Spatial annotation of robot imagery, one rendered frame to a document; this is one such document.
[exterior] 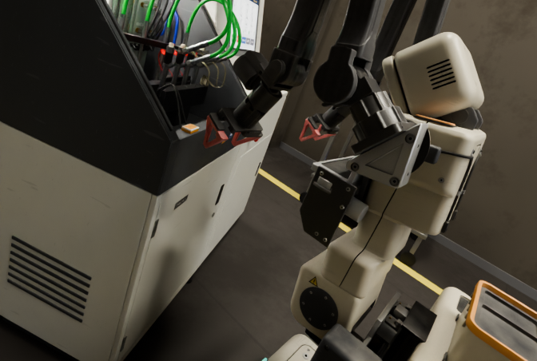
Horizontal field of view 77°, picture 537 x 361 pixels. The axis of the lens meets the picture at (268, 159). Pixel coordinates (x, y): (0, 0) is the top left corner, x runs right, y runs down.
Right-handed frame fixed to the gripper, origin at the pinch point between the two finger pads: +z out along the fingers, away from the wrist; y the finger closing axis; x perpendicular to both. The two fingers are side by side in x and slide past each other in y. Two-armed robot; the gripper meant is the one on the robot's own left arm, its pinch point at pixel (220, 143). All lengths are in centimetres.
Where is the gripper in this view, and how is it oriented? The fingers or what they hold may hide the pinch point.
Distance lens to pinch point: 83.3
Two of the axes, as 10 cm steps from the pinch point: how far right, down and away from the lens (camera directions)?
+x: 5.0, 8.1, -2.9
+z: -6.3, 5.7, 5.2
